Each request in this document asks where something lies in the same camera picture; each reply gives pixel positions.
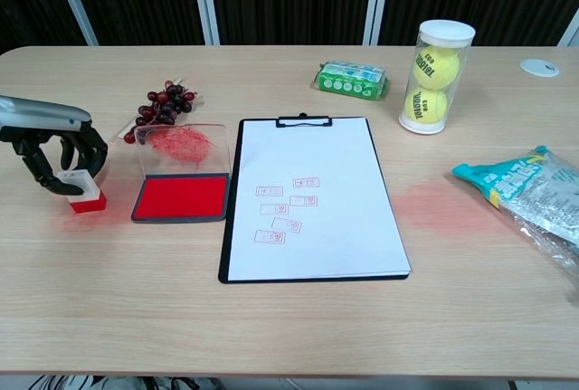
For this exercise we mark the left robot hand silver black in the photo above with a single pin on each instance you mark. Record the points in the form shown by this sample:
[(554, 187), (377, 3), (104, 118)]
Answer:
[(40, 114)]

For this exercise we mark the red white rubber stamp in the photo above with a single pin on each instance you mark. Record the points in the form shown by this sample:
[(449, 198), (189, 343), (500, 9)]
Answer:
[(90, 200)]

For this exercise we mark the red ink pad clear lid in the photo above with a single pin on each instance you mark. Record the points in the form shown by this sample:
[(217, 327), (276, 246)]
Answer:
[(181, 197)]

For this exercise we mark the dark red grape bunch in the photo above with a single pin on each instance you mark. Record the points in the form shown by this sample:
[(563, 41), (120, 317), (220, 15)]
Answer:
[(167, 102)]

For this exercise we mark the black clipboard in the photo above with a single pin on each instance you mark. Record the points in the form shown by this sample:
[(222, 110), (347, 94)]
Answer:
[(235, 209)]

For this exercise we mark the white paper with red stamps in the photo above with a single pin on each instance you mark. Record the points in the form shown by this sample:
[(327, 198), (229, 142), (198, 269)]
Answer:
[(325, 155)]

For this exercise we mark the green tissue pack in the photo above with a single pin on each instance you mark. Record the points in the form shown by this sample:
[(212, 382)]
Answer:
[(350, 80)]

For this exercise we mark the yellow tennis ball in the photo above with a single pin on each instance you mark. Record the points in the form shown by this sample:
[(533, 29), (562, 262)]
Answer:
[(436, 66), (425, 105)]

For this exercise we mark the clear tennis ball tube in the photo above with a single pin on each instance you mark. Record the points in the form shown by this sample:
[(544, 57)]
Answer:
[(445, 30)]

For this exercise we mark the teal snack bag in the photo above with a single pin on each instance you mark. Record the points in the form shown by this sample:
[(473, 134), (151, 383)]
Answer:
[(529, 186)]

